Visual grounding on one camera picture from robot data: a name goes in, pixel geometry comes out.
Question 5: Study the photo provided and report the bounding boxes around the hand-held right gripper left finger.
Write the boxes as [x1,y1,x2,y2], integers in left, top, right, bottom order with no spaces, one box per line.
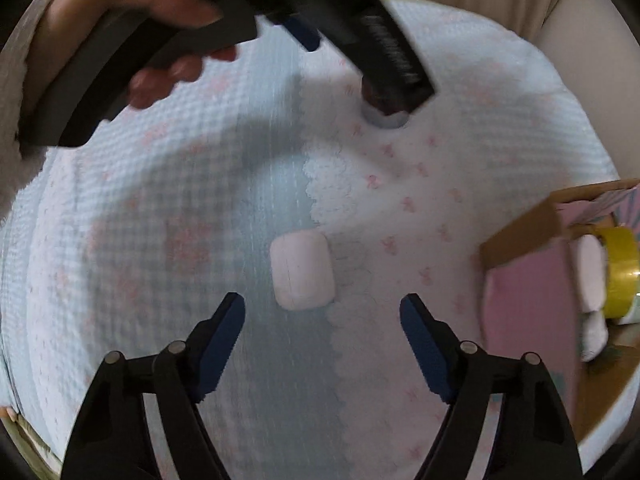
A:
[62,292,247,480]

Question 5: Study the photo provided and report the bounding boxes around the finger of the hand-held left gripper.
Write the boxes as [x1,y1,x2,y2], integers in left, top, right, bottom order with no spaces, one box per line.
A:
[267,14,322,54]

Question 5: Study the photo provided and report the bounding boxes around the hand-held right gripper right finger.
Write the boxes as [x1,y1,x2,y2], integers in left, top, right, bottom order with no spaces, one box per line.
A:
[399,293,585,480]

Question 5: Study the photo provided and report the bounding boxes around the red jar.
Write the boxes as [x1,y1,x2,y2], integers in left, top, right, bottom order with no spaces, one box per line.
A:
[361,77,409,131]

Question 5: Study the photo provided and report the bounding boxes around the white earbud case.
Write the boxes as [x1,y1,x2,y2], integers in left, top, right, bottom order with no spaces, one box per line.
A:
[269,230,337,311]

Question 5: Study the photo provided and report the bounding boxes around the pink cardboard box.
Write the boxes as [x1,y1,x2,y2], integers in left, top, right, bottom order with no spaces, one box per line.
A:
[478,178,640,428]

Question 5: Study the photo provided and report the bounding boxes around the small white pale green jar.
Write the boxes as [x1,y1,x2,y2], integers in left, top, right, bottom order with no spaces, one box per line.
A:
[580,309,611,362]

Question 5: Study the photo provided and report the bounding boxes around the white lid green jar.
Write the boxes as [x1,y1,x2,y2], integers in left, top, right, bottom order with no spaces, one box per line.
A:
[572,235,609,314]

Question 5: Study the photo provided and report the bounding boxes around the yellow tape roll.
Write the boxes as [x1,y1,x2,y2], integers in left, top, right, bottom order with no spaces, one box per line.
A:
[597,226,640,320]

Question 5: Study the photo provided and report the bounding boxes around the floral cloth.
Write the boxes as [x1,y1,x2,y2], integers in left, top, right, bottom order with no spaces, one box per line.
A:
[0,404,57,477]

